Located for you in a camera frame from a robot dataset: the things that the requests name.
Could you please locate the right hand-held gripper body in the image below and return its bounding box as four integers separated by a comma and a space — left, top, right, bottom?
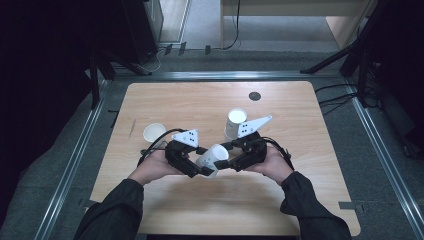
229, 115, 273, 173

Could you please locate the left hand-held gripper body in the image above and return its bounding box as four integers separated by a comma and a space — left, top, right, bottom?
164, 129, 200, 179

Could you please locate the single white paper cup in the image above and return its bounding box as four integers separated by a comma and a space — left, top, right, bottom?
142, 122, 168, 149
194, 143, 230, 179

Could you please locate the person's right hand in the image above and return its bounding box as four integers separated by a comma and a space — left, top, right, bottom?
246, 146, 295, 187

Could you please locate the person's left hand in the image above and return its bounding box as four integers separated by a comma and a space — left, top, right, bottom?
128, 156, 186, 187

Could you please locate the black metal stand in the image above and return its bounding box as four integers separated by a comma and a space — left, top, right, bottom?
88, 49, 153, 109

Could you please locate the grey tape strip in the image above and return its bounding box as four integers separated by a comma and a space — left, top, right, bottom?
339, 200, 364, 214

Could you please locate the black tripod stand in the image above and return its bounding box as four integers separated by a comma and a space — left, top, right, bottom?
299, 0, 394, 108

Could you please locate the black computer case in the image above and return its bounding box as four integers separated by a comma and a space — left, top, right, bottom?
123, 0, 164, 66

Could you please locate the light wooden desk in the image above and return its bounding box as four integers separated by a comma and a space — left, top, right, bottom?
219, 0, 378, 49

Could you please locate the dark curtain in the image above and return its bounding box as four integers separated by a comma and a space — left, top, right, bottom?
0, 0, 124, 218
366, 0, 424, 158

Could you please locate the left hand-held gripper cable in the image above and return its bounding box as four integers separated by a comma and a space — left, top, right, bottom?
137, 128, 188, 168

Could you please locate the hand-held gripper cable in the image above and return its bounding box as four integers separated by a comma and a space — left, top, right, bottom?
261, 135, 296, 171
137, 128, 188, 168

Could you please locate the right hand-held gripper cable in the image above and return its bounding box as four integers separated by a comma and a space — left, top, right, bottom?
261, 135, 296, 171

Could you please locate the metal floor rail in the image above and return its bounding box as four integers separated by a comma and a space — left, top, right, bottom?
343, 78, 424, 240
34, 79, 109, 240
113, 70, 344, 82

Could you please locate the white floor cable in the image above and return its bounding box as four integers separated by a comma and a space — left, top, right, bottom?
136, 48, 168, 74

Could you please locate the black floor cable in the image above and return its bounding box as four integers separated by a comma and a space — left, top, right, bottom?
314, 83, 358, 95
318, 93, 358, 116

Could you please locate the black hanging cable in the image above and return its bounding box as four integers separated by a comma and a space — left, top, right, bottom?
221, 0, 242, 51

